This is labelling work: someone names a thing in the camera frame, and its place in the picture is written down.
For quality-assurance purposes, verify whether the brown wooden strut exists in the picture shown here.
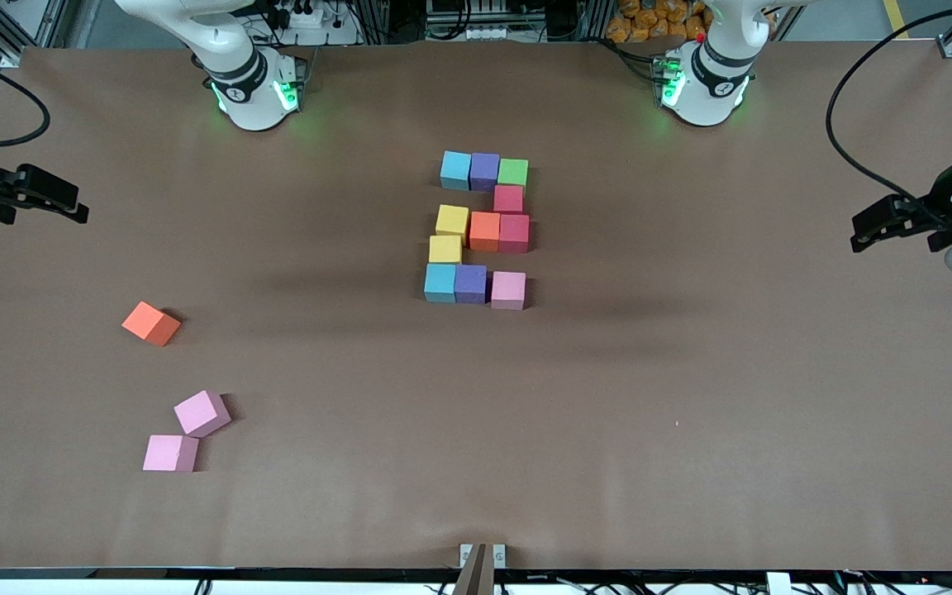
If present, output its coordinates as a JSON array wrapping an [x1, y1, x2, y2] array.
[[451, 544, 496, 595]]

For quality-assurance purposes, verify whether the purple foam block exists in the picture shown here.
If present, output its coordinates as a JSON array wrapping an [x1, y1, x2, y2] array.
[[455, 264, 489, 305], [470, 153, 502, 193]]

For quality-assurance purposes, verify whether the metal table edge bracket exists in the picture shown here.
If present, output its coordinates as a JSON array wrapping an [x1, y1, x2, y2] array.
[[459, 544, 507, 571]]

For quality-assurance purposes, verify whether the bag of orange fruit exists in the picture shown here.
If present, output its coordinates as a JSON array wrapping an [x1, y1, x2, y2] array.
[[607, 0, 708, 44]]

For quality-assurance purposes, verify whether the blue foam block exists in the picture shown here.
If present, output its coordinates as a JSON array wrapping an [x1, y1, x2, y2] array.
[[440, 150, 474, 193], [424, 264, 458, 304]]

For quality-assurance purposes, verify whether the light pink foam block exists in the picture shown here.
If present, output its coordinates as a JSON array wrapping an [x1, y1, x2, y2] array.
[[491, 271, 527, 312], [174, 390, 232, 439], [142, 435, 200, 474]]

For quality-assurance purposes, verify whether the white power strip with plugs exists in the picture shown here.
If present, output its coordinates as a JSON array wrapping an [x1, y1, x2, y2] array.
[[265, 0, 361, 46]]

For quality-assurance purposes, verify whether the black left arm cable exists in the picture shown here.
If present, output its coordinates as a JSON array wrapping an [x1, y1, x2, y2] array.
[[826, 4, 952, 224]]

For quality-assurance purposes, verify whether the orange foam block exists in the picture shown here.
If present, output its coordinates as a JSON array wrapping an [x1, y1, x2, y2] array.
[[121, 301, 182, 348], [469, 211, 501, 252]]

